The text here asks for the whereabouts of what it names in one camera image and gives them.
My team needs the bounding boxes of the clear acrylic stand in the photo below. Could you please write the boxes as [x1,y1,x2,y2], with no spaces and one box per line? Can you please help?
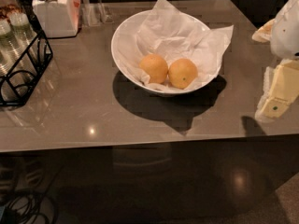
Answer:
[81,0,113,27]

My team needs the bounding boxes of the black cables on floor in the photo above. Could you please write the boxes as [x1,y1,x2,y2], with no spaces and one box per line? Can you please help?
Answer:
[0,189,59,224]

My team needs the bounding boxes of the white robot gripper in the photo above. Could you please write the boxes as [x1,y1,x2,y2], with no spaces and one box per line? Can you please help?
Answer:
[251,0,299,122]

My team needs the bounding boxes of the white crumpled paper liner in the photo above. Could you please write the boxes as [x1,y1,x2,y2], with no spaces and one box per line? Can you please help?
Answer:
[117,0,235,93]

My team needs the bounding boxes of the white ceramic bowl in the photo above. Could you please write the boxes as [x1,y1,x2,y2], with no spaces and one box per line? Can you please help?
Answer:
[110,8,221,97]

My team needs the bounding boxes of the black wire rack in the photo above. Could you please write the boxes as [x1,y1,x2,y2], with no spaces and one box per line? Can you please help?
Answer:
[0,0,53,106]

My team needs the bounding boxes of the orange fruit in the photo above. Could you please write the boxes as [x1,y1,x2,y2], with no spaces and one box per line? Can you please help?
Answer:
[168,58,198,89]
[139,54,168,84]

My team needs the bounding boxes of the stacked clear cups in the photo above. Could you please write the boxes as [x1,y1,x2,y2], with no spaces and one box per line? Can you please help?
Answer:
[0,13,36,77]

